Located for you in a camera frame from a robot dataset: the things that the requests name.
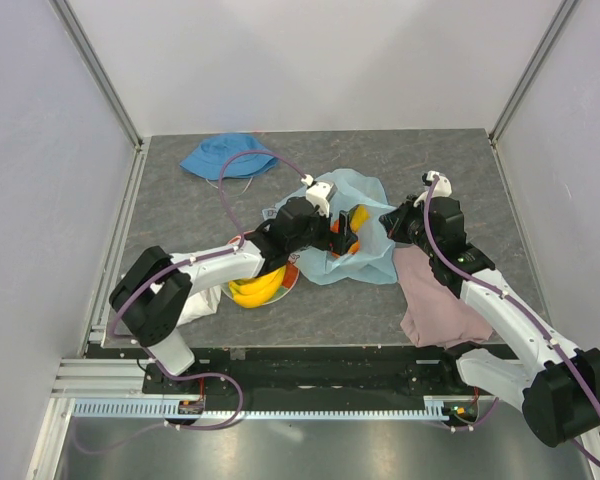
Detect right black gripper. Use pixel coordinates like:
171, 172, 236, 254
380, 194, 439, 257

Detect small orange tangerine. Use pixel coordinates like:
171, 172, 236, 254
330, 221, 360, 257

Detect yellow lemon fruit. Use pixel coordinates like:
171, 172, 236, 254
350, 205, 370, 233

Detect light blue plastic bag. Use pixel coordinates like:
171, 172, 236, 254
289, 168, 397, 285

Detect yellow banana bunch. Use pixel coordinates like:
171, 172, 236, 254
228, 266, 286, 309

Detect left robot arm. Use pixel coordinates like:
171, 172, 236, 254
109, 197, 358, 393

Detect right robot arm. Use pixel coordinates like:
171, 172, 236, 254
379, 195, 600, 447

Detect round fruit plate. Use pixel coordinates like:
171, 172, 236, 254
221, 263, 299, 306

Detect pink folded cloth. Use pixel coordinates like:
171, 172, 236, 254
393, 246, 493, 348

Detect white printed t-shirt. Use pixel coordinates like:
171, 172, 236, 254
177, 286, 222, 326

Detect blue bucket hat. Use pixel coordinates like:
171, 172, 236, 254
180, 133, 278, 181

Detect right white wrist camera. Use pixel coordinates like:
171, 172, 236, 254
413, 170, 452, 207

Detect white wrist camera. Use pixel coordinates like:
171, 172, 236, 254
413, 170, 452, 207
301, 175, 337, 218

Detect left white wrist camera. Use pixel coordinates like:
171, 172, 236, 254
301, 175, 337, 218

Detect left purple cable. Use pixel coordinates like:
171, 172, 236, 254
107, 149, 309, 381

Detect purple cable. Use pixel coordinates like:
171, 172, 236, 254
107, 149, 309, 381
423, 174, 600, 474

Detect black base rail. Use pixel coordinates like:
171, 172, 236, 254
139, 344, 486, 401

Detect white slotted cable duct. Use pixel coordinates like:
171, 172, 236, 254
73, 398, 448, 421

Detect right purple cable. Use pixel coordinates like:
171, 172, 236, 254
423, 174, 600, 474

